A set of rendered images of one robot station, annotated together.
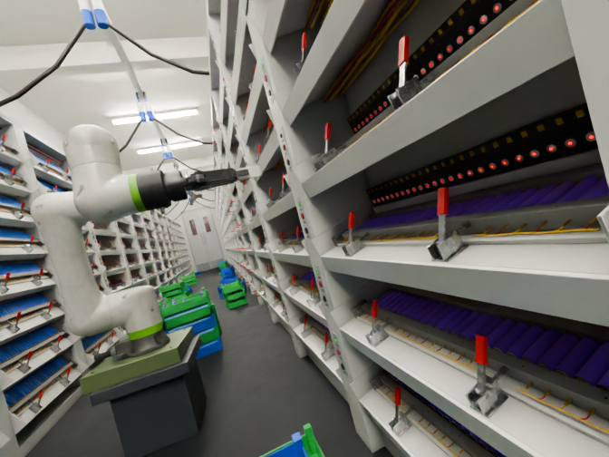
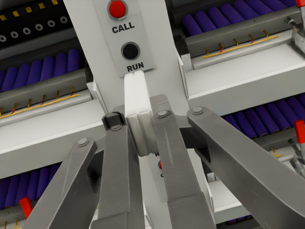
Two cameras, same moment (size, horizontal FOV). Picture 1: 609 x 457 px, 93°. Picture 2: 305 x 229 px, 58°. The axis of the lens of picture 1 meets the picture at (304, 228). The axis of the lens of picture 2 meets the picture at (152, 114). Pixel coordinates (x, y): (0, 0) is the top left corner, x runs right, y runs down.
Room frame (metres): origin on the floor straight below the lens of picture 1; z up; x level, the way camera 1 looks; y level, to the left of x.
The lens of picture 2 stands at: (0.71, 0.27, 0.90)
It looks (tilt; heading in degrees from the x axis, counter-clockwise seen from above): 29 degrees down; 289
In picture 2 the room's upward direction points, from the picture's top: 17 degrees counter-clockwise
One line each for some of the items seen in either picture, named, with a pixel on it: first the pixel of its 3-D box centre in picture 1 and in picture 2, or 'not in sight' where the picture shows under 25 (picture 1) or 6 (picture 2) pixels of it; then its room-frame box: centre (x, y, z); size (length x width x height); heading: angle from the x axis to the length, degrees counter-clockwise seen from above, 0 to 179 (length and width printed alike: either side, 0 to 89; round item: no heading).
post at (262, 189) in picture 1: (271, 181); not in sight; (1.51, 0.11, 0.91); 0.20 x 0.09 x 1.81; 107
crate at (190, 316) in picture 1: (187, 313); not in sight; (1.90, 0.90, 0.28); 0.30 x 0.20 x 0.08; 116
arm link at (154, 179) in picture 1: (156, 191); not in sight; (0.71, 0.33, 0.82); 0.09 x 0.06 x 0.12; 17
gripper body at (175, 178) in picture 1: (188, 184); not in sight; (0.73, 0.26, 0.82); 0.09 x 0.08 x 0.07; 107
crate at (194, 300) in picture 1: (184, 301); not in sight; (1.90, 0.90, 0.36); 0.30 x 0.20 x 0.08; 116
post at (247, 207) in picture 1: (255, 202); not in sight; (2.18, 0.31, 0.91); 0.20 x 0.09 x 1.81; 107
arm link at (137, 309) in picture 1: (137, 311); not in sight; (1.14, 0.73, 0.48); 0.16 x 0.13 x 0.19; 120
